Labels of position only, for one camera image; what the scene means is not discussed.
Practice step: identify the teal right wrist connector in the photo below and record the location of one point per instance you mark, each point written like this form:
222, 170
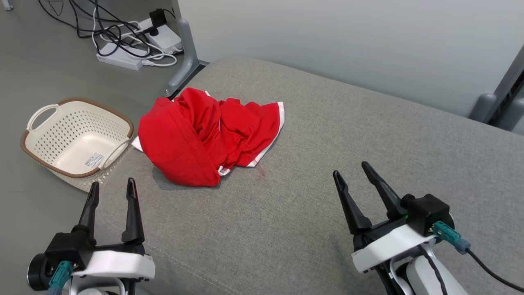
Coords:
448, 234

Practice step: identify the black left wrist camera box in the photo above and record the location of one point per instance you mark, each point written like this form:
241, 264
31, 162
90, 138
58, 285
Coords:
65, 248

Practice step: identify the long white power strip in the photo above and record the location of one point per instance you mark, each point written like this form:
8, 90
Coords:
118, 60

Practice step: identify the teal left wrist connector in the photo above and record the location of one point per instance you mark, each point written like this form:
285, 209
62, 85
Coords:
61, 274

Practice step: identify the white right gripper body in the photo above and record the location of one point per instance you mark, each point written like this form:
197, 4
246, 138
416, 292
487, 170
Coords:
389, 246

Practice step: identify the grey partition post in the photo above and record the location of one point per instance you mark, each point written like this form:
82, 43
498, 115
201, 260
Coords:
513, 71

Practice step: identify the black power adapter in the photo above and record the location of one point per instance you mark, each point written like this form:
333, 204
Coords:
156, 18

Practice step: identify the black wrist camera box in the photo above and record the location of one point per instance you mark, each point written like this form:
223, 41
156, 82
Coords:
425, 213
65, 248

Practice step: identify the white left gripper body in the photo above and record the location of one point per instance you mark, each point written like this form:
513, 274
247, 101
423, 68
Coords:
123, 264

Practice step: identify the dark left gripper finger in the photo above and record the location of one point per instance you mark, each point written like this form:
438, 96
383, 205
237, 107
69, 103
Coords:
133, 221
91, 213

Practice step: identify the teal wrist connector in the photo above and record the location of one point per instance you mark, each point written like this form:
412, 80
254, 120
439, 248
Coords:
448, 234
61, 274

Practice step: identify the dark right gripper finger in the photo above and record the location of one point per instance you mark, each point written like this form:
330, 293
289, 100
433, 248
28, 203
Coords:
354, 215
389, 203

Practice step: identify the grey partition foot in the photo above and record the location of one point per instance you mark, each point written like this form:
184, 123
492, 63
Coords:
483, 107
513, 116

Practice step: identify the cream laundry basket brown rim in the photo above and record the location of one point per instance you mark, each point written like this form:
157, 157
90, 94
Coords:
73, 139

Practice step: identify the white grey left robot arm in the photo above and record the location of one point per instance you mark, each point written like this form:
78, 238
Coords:
39, 272

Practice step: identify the grey tubular partition leg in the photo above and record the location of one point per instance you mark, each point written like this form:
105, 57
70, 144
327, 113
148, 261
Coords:
187, 53

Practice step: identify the red garment with striped trim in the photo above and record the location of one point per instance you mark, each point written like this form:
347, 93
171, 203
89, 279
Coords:
172, 143

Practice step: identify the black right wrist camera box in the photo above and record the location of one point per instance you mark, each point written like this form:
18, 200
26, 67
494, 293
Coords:
425, 213

